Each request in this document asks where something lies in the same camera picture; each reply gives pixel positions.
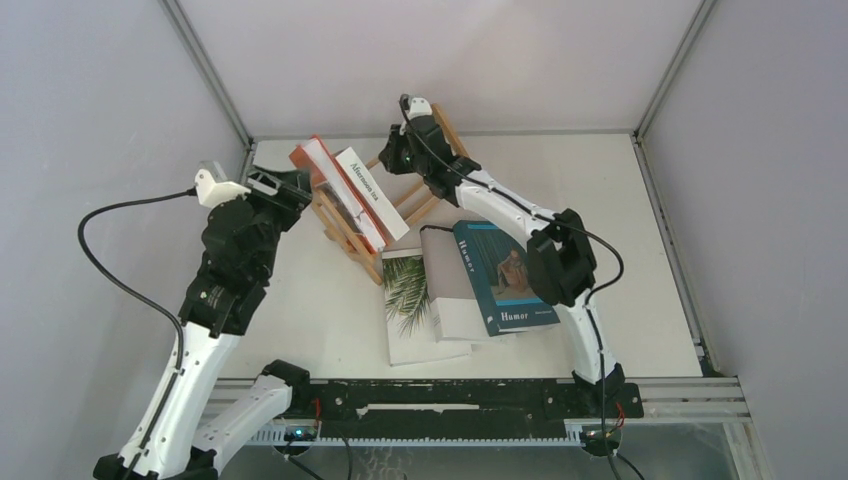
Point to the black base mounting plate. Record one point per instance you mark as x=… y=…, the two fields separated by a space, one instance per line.
x=447 y=410

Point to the aluminium frame rail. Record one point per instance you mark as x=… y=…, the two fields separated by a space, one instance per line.
x=665 y=401

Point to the grey white notebook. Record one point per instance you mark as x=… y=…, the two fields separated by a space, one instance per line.
x=452 y=300

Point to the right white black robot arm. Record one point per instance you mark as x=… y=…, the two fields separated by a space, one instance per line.
x=562 y=263

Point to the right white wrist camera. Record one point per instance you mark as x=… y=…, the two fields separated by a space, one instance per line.
x=413 y=107

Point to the orange cover book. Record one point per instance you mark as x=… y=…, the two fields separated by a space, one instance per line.
x=325 y=175

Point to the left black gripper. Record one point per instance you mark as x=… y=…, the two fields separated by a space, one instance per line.
x=294 y=196

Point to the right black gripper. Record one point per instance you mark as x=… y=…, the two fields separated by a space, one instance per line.
x=389 y=155

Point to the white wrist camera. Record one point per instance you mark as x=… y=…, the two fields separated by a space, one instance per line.
x=213 y=187
x=413 y=107

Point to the coffee cover white book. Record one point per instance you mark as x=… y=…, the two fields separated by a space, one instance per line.
x=381 y=211

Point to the teal Humor book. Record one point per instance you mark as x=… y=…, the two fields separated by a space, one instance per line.
x=497 y=268

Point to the palm leaf white book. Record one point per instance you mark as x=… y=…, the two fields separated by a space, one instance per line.
x=410 y=321

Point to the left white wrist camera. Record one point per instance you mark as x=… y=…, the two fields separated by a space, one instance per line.
x=213 y=187

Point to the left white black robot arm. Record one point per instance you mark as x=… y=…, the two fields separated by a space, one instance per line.
x=171 y=440

